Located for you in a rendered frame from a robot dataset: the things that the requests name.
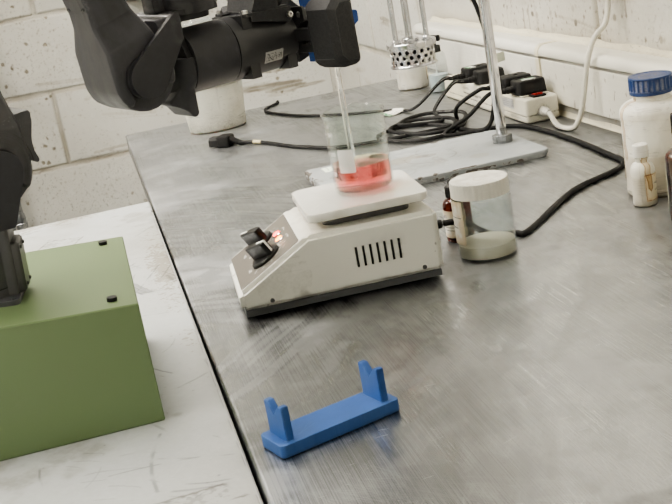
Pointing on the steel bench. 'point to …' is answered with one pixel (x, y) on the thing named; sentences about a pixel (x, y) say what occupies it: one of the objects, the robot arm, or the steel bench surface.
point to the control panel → (270, 259)
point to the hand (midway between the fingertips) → (327, 22)
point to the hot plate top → (332, 204)
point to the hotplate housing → (347, 258)
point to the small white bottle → (643, 177)
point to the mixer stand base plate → (451, 158)
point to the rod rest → (328, 416)
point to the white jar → (412, 78)
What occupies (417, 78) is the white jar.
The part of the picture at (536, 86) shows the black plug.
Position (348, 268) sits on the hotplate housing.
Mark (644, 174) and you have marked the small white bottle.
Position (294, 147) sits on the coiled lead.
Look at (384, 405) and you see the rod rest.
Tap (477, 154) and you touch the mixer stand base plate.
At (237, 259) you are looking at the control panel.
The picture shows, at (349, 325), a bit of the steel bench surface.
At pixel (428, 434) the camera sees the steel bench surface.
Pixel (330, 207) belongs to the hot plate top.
